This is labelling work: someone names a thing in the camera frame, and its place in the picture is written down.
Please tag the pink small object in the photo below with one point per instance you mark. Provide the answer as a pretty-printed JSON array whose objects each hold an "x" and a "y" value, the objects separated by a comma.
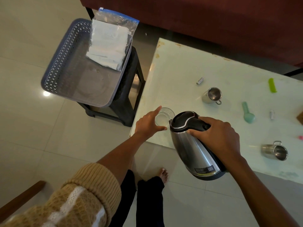
[{"x": 300, "y": 137}]

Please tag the person's left forearm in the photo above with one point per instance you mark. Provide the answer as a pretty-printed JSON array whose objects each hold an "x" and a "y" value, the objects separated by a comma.
[{"x": 123, "y": 154}]

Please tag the person's left thumb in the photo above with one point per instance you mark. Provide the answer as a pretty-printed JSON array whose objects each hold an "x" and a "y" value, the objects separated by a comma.
[{"x": 160, "y": 128}]

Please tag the green plastic comb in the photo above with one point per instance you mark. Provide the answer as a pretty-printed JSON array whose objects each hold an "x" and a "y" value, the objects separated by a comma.
[{"x": 272, "y": 85}]

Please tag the person's bare foot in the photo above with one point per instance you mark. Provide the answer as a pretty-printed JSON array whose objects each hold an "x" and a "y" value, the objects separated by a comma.
[{"x": 163, "y": 175}]

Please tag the teal plastic scoop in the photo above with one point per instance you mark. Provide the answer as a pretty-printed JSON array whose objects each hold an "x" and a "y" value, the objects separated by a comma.
[{"x": 248, "y": 114}]

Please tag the person's right forearm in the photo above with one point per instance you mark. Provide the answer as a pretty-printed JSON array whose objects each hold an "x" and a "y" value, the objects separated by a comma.
[{"x": 258, "y": 193}]

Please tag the zip bag with white papers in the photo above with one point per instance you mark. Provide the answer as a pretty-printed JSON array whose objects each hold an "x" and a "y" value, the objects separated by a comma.
[{"x": 107, "y": 44}]

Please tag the black plastic stool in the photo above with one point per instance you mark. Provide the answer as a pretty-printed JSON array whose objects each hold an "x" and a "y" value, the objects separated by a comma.
[{"x": 127, "y": 96}]

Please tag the beige knit sweater sleeve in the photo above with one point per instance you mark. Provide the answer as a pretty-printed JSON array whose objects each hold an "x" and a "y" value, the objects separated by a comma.
[{"x": 78, "y": 198}]

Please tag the person's right thumb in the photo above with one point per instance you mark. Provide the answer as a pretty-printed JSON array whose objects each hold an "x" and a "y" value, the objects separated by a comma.
[{"x": 196, "y": 134}]

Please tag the person's black trousers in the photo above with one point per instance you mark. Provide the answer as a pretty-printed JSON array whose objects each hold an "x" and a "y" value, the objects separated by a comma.
[{"x": 149, "y": 203}]

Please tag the person's right hand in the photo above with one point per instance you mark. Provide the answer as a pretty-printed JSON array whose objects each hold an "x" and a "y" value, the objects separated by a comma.
[{"x": 220, "y": 139}]

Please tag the small steel cup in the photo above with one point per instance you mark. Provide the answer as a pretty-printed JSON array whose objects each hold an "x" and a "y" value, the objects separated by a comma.
[{"x": 211, "y": 95}]

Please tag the person's left hand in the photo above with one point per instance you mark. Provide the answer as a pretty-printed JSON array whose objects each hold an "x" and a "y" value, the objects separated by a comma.
[{"x": 145, "y": 124}]

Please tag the brown wooden object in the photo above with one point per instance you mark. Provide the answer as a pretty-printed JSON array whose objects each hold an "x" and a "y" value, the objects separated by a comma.
[{"x": 300, "y": 118}]

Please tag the grey perforated plastic basket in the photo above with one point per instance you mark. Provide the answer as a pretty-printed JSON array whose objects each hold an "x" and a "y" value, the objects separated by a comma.
[{"x": 82, "y": 77}]

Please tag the clear drinking glass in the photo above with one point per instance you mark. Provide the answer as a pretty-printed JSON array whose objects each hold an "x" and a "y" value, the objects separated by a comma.
[{"x": 167, "y": 115}]

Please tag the large steel cup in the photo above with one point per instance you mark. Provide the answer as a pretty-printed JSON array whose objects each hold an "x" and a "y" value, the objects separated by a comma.
[{"x": 275, "y": 150}]

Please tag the dark red sofa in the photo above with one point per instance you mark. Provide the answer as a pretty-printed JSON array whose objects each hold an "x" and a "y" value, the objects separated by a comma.
[{"x": 213, "y": 23}]

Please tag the small silver battery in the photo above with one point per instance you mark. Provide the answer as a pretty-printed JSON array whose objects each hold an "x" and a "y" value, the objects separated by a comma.
[
  {"x": 272, "y": 114},
  {"x": 200, "y": 81}
]

